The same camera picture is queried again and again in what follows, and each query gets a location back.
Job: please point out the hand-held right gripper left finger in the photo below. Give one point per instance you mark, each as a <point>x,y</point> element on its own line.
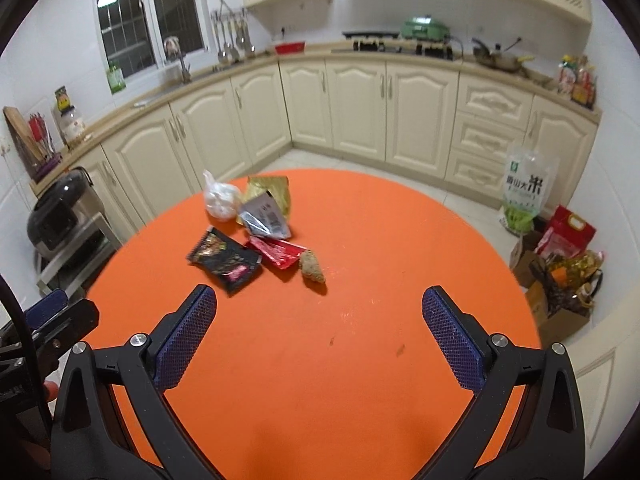
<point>185,340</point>

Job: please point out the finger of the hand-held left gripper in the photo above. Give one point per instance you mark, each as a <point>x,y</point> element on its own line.
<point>47,307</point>

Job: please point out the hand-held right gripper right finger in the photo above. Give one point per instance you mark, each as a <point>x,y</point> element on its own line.
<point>452,340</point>

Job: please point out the grey metal rack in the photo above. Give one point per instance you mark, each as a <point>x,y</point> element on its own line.
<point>95,255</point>

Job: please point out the black snack packet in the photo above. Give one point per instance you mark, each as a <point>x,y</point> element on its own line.
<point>225,260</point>

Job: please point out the black rice cooker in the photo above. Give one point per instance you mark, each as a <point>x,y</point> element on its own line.
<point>57,215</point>

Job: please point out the small brown cardboard box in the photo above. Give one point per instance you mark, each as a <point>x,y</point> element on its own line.
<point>522,260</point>

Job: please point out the red snack wrapper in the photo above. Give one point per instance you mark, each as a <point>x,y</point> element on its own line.
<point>277,255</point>

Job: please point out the round orange table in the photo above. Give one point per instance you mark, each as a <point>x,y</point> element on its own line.
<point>340,260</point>

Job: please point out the purple tool holder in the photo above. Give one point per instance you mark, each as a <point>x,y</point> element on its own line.
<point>50,167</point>

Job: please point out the large cooking oil bottle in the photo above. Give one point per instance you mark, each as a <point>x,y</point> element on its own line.
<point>575,267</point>

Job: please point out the small cooking oil bottle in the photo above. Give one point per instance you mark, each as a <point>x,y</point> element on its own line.
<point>587,292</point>

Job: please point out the silver foil packet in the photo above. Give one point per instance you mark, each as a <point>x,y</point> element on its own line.
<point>265,220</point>

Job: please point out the knotted white plastic bag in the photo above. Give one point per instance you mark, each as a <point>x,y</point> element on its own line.
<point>222,200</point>

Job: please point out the crumpled brown paper lump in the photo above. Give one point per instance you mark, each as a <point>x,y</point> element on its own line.
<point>312,266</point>

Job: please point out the red rice bag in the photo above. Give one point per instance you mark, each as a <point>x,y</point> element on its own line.
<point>570,235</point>

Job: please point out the clear green rice bag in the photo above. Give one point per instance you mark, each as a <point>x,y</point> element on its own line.
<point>527,190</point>

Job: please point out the gold green snack packet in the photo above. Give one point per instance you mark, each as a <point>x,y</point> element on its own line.
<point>272,190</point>

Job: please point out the wooden cutting board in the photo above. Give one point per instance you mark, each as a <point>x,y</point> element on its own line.
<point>17,135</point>

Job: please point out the clear storage jar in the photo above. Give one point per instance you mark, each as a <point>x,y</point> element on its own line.
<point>70,127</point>

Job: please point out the yellow labelled bottle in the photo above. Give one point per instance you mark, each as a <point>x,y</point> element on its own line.
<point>62,99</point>

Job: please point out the green dish soap bottle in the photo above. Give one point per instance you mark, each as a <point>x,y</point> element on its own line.
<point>116,79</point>

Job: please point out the cream kitchen base cabinets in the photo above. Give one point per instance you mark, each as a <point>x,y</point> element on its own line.
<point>350,105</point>

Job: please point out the metal wok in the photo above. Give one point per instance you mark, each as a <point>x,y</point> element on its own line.
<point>500,60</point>

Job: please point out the kitchen window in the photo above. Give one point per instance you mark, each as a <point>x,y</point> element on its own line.
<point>130,35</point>

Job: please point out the group of condiment packets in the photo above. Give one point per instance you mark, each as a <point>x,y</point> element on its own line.
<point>577,82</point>

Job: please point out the black gas stove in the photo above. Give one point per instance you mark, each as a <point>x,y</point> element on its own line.
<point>395,45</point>

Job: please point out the row of hanging metal utensils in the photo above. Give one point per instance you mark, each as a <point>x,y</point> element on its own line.
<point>230,40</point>

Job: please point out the red tray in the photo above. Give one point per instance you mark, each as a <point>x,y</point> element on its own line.
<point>290,47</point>

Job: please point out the green electric pot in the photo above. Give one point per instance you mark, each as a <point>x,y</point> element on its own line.
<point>425,29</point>

